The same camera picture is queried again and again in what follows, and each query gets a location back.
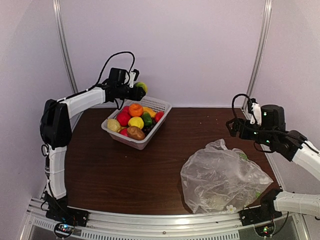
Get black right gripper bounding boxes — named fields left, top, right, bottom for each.
left=226, top=117, right=276, bottom=148

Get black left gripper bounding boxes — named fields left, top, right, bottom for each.
left=116, top=84, right=144, bottom=101

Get orange fruit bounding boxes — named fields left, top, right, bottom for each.
left=128, top=103, right=144, bottom=117

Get pink fruit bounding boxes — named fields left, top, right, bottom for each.
left=116, top=112, right=132, bottom=127

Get brown potato-like fruit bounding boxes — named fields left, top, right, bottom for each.
left=127, top=126, right=146, bottom=141

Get clear printed plastic bag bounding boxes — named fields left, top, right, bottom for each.
left=180, top=139, right=273, bottom=215

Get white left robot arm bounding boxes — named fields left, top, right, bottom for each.
left=39, top=67, right=147, bottom=200

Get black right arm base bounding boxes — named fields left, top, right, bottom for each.
left=238, top=189, right=283, bottom=239

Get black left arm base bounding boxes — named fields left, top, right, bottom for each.
left=40, top=191, right=89, bottom=239

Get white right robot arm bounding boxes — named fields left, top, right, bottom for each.
left=231, top=105, right=320, bottom=195

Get orange-yellow fruit in basket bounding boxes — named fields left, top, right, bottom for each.
left=143, top=106, right=157, bottom=118

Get red fruit in basket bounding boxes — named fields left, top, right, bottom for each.
left=154, top=111, right=165, bottom=123

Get green fruit in basket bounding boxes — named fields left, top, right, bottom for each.
left=141, top=112, right=153, bottom=128

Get yellow fruit in basket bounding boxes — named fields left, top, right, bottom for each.
left=128, top=116, right=144, bottom=130

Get dark grapes in basket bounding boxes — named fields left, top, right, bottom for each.
left=142, top=121, right=157, bottom=136

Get red pomegranate in basket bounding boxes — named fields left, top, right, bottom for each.
left=120, top=128, right=129, bottom=137

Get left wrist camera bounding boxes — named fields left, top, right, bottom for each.
left=128, top=69, right=140, bottom=88

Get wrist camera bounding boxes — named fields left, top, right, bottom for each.
left=247, top=98, right=262, bottom=126
left=128, top=69, right=140, bottom=88

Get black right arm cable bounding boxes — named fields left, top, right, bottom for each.
left=231, top=93, right=301, bottom=153

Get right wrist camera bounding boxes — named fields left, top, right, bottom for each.
left=247, top=98, right=262, bottom=126

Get right aluminium corner post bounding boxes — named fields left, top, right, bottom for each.
left=241, top=0, right=273, bottom=111

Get aluminium corner post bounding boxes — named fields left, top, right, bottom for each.
left=52, top=0, right=78, bottom=94
left=241, top=0, right=273, bottom=111

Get left aluminium corner post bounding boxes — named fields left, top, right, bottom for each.
left=52, top=0, right=78, bottom=94

